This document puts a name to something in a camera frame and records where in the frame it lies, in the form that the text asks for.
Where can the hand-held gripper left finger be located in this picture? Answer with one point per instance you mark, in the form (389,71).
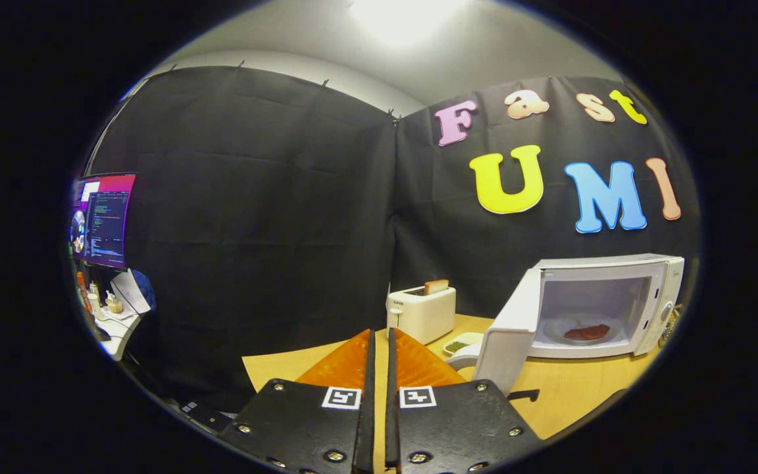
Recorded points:
(366,408)

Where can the glass turntable plate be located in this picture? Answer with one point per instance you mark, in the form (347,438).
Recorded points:
(553,329)

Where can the toasted bread slice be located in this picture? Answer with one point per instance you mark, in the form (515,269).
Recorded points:
(436,287)

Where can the small glass jar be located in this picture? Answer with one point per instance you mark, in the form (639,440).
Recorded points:
(114,305)

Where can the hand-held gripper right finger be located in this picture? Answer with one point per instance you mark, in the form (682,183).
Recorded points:
(391,408)

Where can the computer monitor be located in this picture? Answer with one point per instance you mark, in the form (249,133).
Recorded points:
(106,224)

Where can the red-brown meat slice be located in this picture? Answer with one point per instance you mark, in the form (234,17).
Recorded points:
(586,332)

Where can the white paper sheet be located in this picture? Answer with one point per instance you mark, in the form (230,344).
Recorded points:
(130,293)

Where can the white toaster oven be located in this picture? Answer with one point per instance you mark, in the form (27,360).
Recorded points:
(616,270)

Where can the cream pop-up toaster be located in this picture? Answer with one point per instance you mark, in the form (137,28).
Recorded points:
(418,316)

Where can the black floor device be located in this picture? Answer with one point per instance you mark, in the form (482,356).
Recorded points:
(208,416)

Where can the white side desk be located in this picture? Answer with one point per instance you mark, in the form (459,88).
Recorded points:
(119,332)

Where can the orange bottle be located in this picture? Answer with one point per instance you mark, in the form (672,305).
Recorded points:
(82,289)

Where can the white divided bean dish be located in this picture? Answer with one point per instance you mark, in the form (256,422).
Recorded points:
(456,345)

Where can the ceiling light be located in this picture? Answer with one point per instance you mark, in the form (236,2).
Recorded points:
(405,20)

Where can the black backdrop cloth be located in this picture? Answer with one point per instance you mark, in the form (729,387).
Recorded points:
(254,230)

